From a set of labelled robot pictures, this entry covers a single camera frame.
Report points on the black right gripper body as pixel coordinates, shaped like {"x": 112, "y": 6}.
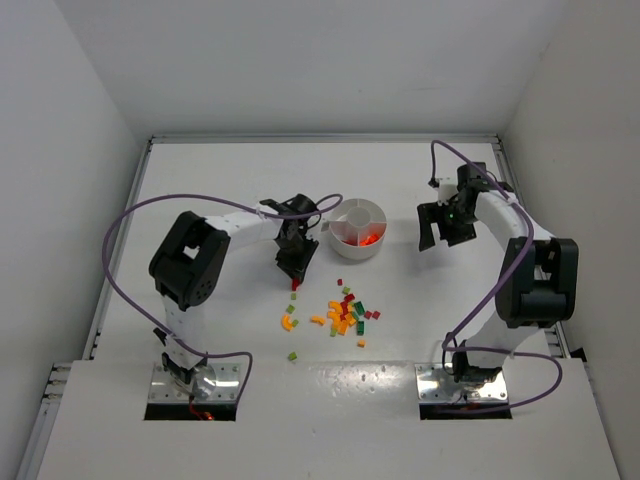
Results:
{"x": 441, "y": 222}

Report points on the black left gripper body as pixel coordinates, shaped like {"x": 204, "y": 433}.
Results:
{"x": 295, "y": 251}

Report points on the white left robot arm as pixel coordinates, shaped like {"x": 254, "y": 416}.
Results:
{"x": 188, "y": 263}

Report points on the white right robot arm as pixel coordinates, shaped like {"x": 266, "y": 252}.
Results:
{"x": 537, "y": 283}

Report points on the orange legos in container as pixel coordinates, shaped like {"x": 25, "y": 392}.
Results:
{"x": 369, "y": 240}

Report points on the yellow curved lego piece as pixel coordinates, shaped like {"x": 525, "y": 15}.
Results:
{"x": 287, "y": 323}

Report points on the white divided round container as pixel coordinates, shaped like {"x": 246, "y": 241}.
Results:
{"x": 352, "y": 221}

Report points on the yellow long lego brick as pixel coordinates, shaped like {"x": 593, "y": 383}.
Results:
{"x": 343, "y": 328}

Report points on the red lego pair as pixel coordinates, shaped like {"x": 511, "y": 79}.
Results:
{"x": 371, "y": 314}

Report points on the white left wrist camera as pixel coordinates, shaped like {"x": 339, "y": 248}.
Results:
{"x": 317, "y": 229}

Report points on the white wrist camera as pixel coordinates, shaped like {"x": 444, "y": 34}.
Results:
{"x": 446, "y": 191}
{"x": 317, "y": 229}

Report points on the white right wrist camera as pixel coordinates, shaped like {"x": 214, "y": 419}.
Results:
{"x": 446, "y": 191}

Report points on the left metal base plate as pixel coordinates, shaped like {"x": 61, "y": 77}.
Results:
{"x": 215, "y": 383}

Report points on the metal base plate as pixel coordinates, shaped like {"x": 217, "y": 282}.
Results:
{"x": 215, "y": 383}
{"x": 436, "y": 387}

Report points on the aluminium frame rail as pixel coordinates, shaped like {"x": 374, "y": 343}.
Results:
{"x": 555, "y": 335}

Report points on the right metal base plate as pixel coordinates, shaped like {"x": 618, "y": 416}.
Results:
{"x": 436, "y": 387}

